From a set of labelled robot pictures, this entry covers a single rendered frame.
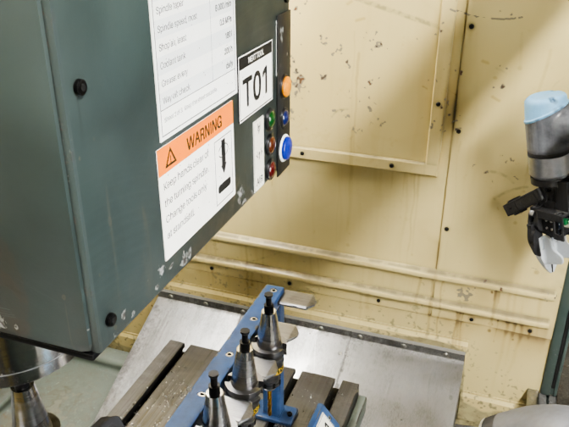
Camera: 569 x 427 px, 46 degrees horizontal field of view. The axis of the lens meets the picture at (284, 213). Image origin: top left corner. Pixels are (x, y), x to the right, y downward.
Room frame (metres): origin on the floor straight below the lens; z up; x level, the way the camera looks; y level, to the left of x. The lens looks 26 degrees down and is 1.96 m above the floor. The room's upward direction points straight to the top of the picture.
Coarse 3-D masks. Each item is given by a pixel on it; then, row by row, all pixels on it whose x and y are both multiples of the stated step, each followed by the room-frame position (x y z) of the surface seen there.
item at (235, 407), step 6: (228, 396) 0.84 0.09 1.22; (228, 402) 0.83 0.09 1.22; (234, 402) 0.83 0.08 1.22; (240, 402) 0.83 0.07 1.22; (246, 402) 0.83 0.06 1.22; (228, 408) 0.81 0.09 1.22; (234, 408) 0.81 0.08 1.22; (240, 408) 0.81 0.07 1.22; (246, 408) 0.81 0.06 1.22; (252, 408) 0.82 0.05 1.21; (234, 414) 0.80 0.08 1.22; (240, 414) 0.80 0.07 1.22; (246, 414) 0.80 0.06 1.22; (252, 414) 0.81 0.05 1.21; (240, 420) 0.79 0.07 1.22; (246, 420) 0.79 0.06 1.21
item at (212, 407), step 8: (208, 400) 0.75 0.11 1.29; (216, 400) 0.75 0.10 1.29; (224, 400) 0.76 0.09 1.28; (208, 408) 0.75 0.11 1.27; (216, 408) 0.75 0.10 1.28; (224, 408) 0.76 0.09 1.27; (208, 416) 0.75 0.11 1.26; (216, 416) 0.75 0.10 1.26; (224, 416) 0.75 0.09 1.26; (208, 424) 0.75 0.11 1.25; (216, 424) 0.75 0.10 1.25; (224, 424) 0.75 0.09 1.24
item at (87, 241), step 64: (0, 0) 0.43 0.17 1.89; (64, 0) 0.44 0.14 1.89; (128, 0) 0.50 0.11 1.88; (256, 0) 0.73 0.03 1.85; (0, 64) 0.43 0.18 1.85; (64, 64) 0.43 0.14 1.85; (128, 64) 0.50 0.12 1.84; (0, 128) 0.43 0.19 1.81; (64, 128) 0.42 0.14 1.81; (128, 128) 0.49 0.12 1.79; (0, 192) 0.44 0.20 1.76; (64, 192) 0.42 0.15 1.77; (128, 192) 0.48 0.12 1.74; (0, 256) 0.44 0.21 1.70; (64, 256) 0.42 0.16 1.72; (128, 256) 0.47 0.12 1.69; (192, 256) 0.57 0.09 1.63; (0, 320) 0.45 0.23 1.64; (64, 320) 0.42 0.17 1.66; (128, 320) 0.46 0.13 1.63
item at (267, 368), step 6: (258, 360) 0.93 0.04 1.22; (264, 360) 0.93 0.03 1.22; (270, 360) 0.93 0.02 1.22; (258, 366) 0.92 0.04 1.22; (264, 366) 0.92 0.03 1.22; (270, 366) 0.92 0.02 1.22; (276, 366) 0.92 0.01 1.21; (258, 372) 0.90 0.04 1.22; (264, 372) 0.90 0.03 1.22; (270, 372) 0.90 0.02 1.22; (276, 372) 0.91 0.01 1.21; (264, 378) 0.89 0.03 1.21
